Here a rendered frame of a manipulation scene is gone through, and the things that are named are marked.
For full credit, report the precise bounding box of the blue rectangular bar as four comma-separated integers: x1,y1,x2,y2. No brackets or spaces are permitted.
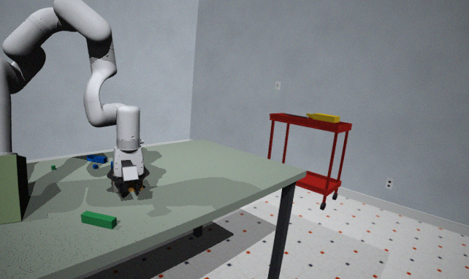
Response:
87,155,107,164

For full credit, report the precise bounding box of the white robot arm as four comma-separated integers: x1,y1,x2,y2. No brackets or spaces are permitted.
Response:
0,0,144,156

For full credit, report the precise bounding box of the wooden cube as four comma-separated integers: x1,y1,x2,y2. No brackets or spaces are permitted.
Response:
128,182,143,192

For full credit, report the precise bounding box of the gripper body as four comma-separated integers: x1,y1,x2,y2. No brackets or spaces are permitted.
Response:
113,146,144,177

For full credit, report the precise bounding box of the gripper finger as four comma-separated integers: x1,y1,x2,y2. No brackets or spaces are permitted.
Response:
107,167,123,196
135,166,150,195

